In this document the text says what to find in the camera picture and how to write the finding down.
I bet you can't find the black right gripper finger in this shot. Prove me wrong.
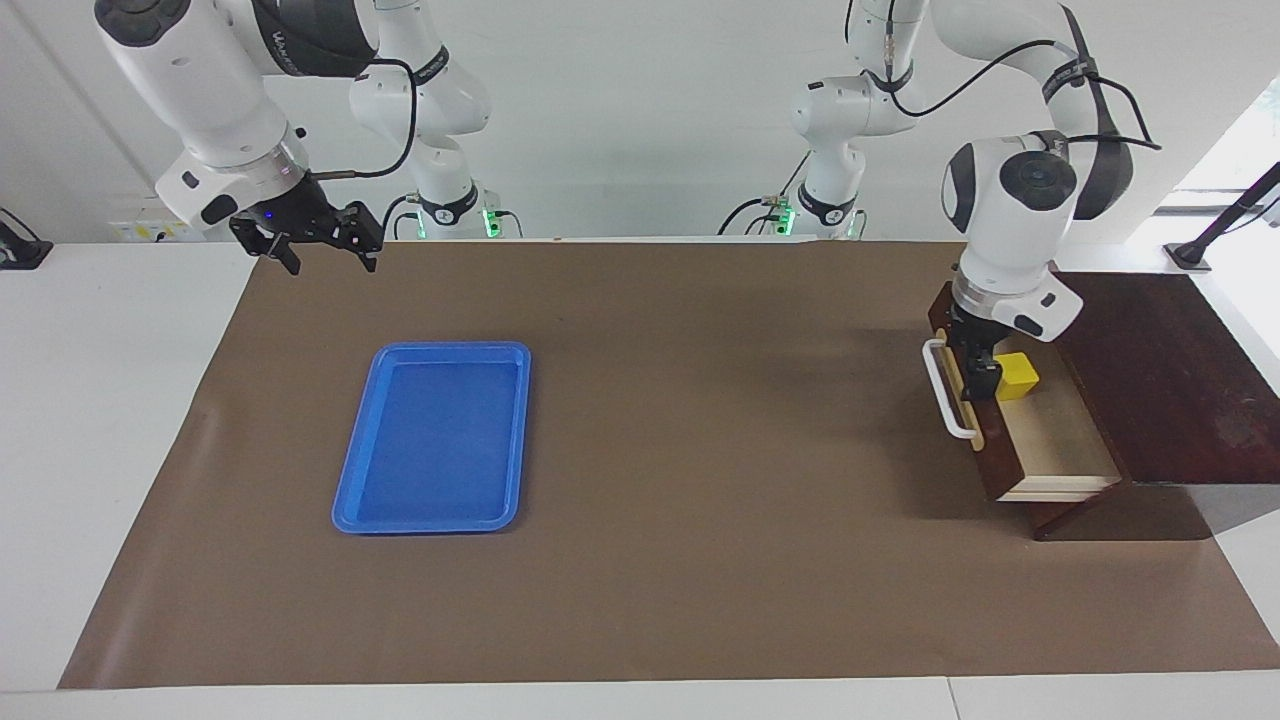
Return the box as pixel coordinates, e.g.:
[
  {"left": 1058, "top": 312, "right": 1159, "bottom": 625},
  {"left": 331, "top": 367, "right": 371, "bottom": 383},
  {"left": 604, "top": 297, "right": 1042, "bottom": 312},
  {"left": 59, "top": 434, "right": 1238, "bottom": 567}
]
[
  {"left": 229, "top": 221, "right": 302, "bottom": 277},
  {"left": 334, "top": 202, "right": 385, "bottom": 274}
]

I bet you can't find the yellow cube block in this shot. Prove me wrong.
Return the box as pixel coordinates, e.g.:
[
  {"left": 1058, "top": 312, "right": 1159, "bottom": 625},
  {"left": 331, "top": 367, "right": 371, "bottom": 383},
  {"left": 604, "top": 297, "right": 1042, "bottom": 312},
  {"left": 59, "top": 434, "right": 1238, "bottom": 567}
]
[{"left": 995, "top": 351, "right": 1042, "bottom": 402}]

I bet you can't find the wooden drawer with white handle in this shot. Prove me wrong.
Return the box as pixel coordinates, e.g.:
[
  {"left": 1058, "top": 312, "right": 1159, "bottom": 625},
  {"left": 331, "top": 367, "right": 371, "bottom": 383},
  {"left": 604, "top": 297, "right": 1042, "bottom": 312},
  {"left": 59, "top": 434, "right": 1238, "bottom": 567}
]
[{"left": 922, "top": 280, "right": 1123, "bottom": 503}]

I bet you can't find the dark wooden cabinet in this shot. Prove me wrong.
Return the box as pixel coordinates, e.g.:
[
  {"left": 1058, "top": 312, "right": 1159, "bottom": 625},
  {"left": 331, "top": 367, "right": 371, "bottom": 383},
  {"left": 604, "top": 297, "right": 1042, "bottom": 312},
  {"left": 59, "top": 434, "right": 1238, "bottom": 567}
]
[{"left": 1030, "top": 270, "right": 1280, "bottom": 541}]

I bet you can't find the blue plastic tray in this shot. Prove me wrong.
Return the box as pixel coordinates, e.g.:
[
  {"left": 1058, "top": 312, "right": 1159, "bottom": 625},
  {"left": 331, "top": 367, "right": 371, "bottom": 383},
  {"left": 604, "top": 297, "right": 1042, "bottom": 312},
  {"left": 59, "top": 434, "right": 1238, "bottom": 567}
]
[{"left": 331, "top": 341, "right": 532, "bottom": 535}]

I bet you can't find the black clamp stand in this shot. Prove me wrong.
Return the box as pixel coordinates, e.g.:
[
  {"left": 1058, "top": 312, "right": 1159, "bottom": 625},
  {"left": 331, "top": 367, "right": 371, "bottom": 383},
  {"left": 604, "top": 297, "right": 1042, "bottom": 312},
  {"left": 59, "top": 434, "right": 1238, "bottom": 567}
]
[{"left": 1165, "top": 160, "right": 1280, "bottom": 273}]

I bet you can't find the brown paper table mat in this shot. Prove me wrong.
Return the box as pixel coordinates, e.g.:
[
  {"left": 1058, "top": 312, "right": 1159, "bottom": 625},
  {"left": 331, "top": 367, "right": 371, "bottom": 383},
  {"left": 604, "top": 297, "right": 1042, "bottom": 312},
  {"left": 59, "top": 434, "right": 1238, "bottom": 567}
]
[{"left": 57, "top": 238, "right": 1280, "bottom": 691}]

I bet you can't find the black base cable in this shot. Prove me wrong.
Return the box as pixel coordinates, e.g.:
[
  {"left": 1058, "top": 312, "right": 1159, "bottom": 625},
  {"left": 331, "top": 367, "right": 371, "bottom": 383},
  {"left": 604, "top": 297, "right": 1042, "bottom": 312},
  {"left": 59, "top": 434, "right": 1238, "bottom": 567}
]
[
  {"left": 717, "top": 150, "right": 813, "bottom": 237},
  {"left": 379, "top": 194, "right": 421, "bottom": 241}
]

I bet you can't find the white wall socket box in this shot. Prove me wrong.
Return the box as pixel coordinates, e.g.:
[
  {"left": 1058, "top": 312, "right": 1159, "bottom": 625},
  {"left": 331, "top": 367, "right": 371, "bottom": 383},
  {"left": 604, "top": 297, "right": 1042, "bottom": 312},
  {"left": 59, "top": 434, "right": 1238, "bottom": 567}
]
[{"left": 108, "top": 197, "right": 179, "bottom": 244}]

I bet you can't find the black desk mount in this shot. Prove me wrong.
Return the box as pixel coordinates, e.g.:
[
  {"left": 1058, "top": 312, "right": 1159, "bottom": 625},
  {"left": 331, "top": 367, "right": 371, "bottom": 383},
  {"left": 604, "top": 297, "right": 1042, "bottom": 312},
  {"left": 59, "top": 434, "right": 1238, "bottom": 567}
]
[{"left": 0, "top": 207, "right": 53, "bottom": 271}]

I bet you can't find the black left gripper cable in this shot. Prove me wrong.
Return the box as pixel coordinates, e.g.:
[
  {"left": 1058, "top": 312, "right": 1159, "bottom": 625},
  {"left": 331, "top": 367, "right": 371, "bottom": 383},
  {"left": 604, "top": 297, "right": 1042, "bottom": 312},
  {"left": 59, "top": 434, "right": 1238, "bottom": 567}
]
[{"left": 885, "top": 0, "right": 1163, "bottom": 153}]

